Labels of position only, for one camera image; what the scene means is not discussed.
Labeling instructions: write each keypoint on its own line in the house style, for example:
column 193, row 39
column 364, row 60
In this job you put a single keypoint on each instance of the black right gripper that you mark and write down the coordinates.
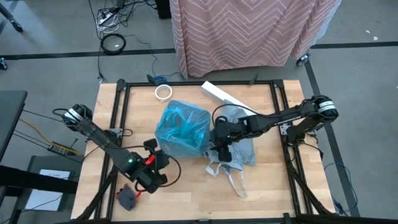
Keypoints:
column 222, row 133

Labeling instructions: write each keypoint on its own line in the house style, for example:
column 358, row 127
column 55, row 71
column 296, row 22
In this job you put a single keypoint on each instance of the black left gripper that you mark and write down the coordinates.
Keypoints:
column 149, row 177

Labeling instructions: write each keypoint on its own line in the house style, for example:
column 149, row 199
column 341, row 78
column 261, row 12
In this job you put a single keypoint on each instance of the dark grey trash bin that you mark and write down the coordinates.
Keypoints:
column 182, row 155

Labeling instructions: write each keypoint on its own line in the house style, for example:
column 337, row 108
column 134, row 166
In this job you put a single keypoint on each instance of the grey trash bag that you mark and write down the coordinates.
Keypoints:
column 241, row 152

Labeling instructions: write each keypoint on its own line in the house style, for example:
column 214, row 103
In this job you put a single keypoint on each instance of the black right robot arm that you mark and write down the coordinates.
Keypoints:
column 286, row 116

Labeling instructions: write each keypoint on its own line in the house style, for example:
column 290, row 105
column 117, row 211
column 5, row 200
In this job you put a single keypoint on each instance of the grey rag with red tag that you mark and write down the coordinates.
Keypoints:
column 127, row 197

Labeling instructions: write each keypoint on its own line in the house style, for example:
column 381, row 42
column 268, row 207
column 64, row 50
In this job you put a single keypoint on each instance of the white tape roll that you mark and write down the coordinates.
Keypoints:
column 163, row 92

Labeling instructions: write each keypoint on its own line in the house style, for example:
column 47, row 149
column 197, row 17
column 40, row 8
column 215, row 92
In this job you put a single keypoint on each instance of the black power supply box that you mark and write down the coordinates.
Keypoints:
column 60, row 148

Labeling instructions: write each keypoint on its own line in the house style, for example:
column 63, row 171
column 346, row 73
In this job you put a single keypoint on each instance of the pink chevron blanket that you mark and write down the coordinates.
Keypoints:
column 248, row 31

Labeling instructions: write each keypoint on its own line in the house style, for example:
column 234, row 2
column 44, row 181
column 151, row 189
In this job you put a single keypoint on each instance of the grey cart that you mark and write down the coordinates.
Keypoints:
column 56, row 163

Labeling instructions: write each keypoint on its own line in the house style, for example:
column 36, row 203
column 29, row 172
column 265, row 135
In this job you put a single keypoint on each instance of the rack caster wheel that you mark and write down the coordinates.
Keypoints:
column 303, row 59

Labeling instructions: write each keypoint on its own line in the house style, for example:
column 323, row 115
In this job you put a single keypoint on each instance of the white paper sheet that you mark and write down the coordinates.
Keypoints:
column 46, row 196

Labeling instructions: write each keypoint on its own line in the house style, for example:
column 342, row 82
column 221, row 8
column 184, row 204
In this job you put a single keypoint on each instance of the black beam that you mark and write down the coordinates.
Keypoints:
column 31, row 180

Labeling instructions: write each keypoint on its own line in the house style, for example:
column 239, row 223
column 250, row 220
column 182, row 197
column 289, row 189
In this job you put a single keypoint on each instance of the black floor box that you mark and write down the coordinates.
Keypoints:
column 163, row 9

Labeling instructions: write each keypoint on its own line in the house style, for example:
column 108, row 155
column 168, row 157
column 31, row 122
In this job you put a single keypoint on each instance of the black side table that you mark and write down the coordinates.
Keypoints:
column 11, row 118

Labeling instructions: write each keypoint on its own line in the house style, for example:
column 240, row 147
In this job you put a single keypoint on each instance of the white power strip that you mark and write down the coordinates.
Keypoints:
column 105, row 18

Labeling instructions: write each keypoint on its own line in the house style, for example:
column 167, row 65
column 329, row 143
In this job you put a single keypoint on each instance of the black chair leg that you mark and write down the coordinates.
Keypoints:
column 11, row 20

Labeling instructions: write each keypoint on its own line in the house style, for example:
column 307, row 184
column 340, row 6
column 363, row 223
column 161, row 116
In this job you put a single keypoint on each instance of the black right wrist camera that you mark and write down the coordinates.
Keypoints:
column 224, row 154

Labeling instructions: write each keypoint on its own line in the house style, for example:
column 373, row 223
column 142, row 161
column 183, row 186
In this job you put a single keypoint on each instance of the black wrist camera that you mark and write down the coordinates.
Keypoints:
column 224, row 154
column 150, row 144

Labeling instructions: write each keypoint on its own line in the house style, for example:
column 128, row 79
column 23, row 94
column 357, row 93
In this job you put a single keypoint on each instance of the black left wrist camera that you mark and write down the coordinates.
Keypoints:
column 150, row 144

